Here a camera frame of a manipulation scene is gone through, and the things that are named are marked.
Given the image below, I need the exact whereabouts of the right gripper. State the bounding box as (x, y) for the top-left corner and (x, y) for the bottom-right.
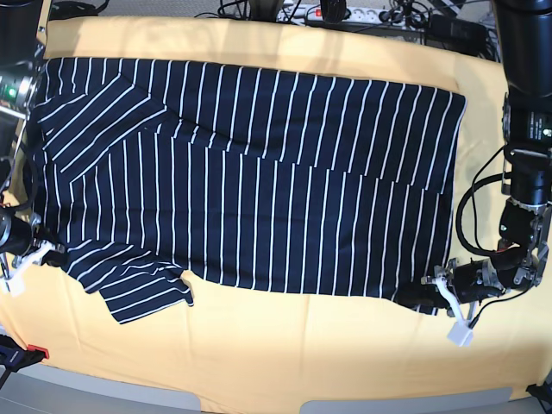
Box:
(0, 208), (67, 267)

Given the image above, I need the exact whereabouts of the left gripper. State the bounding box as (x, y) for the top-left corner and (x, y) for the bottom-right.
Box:
(394, 259), (506, 316)

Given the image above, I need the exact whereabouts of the navy white striped T-shirt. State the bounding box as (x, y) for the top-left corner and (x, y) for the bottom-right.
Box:
(34, 58), (466, 323)

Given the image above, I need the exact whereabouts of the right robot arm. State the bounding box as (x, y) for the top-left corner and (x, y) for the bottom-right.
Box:
(1, 1), (66, 270)

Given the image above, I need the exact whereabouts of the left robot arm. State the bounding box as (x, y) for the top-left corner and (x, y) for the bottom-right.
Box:
(397, 1), (551, 311)

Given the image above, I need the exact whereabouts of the red black clamp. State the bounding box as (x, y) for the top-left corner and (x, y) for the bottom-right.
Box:
(0, 335), (49, 373)

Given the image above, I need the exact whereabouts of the black clamp right corner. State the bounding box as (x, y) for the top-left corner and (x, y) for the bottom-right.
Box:
(526, 382), (552, 414)

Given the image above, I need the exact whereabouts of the yellow table cloth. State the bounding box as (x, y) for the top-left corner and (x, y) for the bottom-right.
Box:
(1, 16), (551, 413)

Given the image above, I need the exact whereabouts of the black power adapter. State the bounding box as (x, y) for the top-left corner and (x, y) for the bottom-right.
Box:
(425, 15), (487, 48)

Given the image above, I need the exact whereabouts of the white power strip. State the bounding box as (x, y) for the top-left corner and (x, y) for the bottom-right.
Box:
(275, 3), (389, 25)

